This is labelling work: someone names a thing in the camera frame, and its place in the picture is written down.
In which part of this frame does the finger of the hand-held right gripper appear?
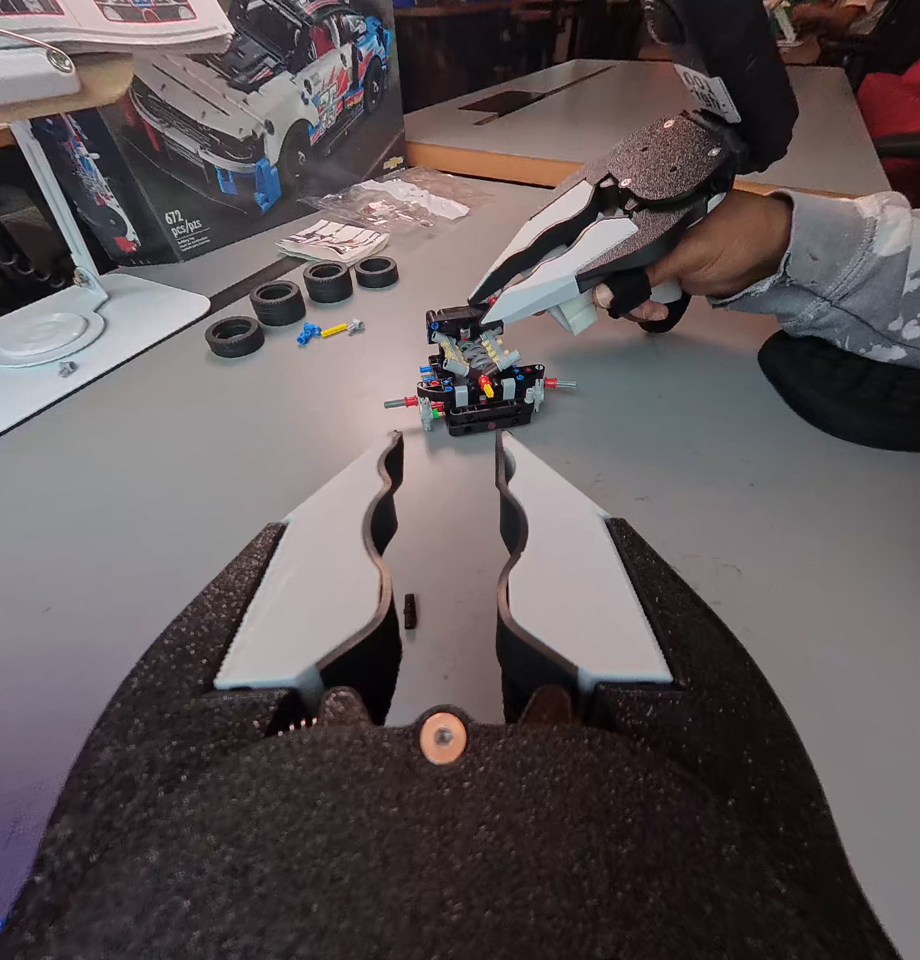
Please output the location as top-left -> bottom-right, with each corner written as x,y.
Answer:
494,217 -> 642,327
467,178 -> 605,304

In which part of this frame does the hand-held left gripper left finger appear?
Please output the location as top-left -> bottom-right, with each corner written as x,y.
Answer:
214,431 -> 405,691

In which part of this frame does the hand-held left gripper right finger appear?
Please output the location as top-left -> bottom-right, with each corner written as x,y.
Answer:
494,429 -> 674,685

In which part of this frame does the toy brick engine assembly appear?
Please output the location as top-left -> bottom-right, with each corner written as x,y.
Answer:
383,303 -> 581,439

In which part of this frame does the person's right forearm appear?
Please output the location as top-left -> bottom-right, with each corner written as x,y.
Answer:
711,189 -> 920,372

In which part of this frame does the grey desk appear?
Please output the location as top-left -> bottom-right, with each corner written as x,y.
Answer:
0,174 -> 920,960

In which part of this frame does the person's right hand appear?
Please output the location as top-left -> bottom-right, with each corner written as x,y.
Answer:
591,191 -> 797,320

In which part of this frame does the light grey neighbouring table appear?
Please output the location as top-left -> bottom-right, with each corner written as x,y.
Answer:
403,58 -> 892,200

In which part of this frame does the clear plastic bag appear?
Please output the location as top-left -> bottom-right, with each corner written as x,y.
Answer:
302,168 -> 472,230

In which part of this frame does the wide black rubber tire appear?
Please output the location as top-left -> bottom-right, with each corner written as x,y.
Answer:
303,261 -> 353,304
250,280 -> 307,327

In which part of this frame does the sticker sheet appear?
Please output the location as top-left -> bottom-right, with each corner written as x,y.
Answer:
274,219 -> 391,264

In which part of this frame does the toy car set box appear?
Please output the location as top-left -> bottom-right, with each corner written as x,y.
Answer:
26,0 -> 407,267

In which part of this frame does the instruction booklet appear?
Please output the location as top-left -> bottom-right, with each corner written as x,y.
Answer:
0,0 -> 237,55

